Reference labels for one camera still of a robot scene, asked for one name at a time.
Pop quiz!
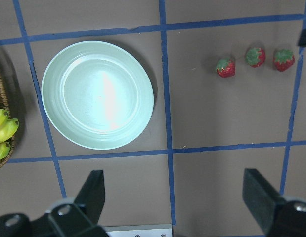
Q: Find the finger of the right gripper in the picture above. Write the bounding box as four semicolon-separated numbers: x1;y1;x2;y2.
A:
298;28;306;47

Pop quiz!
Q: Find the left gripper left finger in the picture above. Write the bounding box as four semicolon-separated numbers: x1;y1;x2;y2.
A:
0;170;108;237

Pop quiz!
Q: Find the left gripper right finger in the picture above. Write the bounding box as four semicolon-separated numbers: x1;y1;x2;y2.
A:
242;168;306;237

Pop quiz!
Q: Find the red strawberry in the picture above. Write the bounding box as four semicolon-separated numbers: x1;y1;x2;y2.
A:
273;49;295;72
245;47;266;68
216;58;236;78

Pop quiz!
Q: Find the light green plate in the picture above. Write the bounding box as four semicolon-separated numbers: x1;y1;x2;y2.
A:
41;41;154;150

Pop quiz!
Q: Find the yellow banana bunch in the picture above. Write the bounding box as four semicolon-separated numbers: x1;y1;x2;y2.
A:
0;109;19;161

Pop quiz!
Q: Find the wicker basket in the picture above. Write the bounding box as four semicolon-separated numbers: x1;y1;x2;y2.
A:
0;70;17;169

